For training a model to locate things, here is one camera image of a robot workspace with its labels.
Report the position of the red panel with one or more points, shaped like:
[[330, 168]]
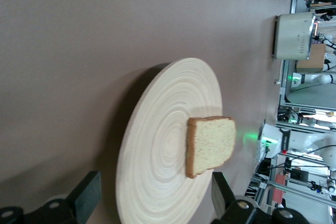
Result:
[[278, 187]]

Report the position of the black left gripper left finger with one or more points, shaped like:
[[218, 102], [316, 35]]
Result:
[[86, 195]]

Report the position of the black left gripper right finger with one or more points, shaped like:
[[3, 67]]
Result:
[[223, 197]]

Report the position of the round wooden plate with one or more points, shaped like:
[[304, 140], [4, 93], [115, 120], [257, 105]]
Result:
[[157, 129]]

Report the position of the slice of toast bread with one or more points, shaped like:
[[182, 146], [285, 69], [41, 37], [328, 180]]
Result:
[[212, 145]]

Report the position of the brown table cloth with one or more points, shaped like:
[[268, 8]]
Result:
[[65, 64]]

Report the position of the light wooden box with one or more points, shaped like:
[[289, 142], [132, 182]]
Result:
[[312, 58]]

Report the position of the cream and chrome toaster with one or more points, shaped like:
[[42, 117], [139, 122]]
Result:
[[291, 37]]

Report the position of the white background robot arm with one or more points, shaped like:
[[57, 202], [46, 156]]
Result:
[[315, 79]]

